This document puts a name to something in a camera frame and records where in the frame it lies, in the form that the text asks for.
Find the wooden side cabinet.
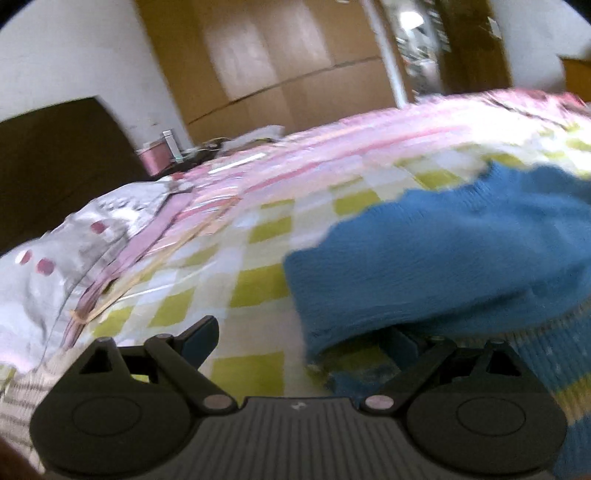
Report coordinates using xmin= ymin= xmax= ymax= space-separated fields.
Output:
xmin=560 ymin=57 xmax=591 ymax=103

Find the dark wooden door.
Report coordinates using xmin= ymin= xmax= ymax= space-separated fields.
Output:
xmin=436 ymin=0 xmax=512 ymax=93

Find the pink storage box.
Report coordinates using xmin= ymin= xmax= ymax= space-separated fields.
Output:
xmin=136 ymin=140 xmax=172 ymax=177

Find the white cloth on nightstand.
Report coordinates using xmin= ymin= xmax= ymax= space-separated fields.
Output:
xmin=221 ymin=125 xmax=286 ymax=151

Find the blue knit patterned sweater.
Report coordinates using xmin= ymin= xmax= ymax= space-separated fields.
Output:
xmin=283 ymin=163 xmax=590 ymax=479

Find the steel thermos cup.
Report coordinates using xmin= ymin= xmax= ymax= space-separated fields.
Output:
xmin=162 ymin=130 xmax=183 ymax=163

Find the pink striped quilt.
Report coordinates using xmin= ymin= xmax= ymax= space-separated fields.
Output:
xmin=65 ymin=90 xmax=590 ymax=347

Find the checkered green white bedsheet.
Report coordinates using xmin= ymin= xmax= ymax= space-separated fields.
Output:
xmin=0 ymin=121 xmax=591 ymax=402

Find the beige brown striped sweater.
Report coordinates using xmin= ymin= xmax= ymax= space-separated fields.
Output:
xmin=1 ymin=347 xmax=84 ymax=475

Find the grey pillow with red dots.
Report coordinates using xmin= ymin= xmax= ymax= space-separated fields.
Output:
xmin=1 ymin=178 xmax=192 ymax=373

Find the wooden wardrobe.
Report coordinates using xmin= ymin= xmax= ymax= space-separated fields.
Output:
xmin=136 ymin=1 xmax=413 ymax=143

